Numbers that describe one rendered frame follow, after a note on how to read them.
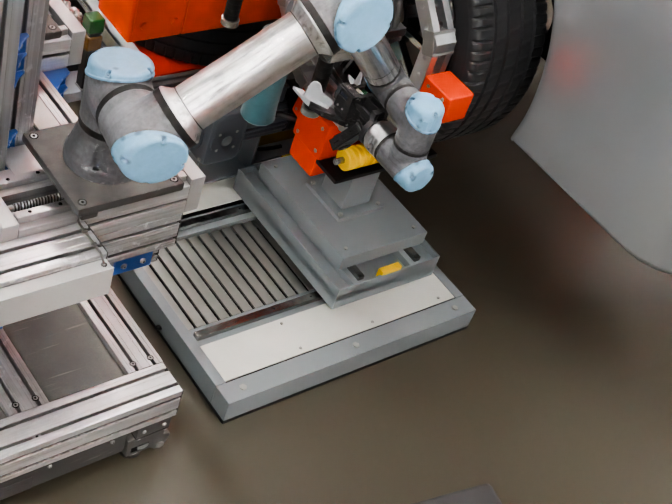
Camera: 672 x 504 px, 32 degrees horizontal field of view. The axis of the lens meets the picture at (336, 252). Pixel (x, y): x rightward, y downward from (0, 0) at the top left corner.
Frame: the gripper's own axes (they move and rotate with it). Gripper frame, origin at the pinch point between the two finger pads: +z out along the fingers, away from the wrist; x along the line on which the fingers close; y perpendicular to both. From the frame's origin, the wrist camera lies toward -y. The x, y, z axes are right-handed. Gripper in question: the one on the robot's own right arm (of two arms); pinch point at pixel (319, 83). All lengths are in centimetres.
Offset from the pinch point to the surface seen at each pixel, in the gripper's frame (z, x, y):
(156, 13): 60, 2, -22
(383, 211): 8, -48, -60
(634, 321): -42, -118, -83
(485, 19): -11.0, -31.2, 19.2
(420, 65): -7.6, -20.5, 6.5
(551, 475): -72, -52, -83
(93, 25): 53, 24, -18
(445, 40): -9.3, -23.3, 13.8
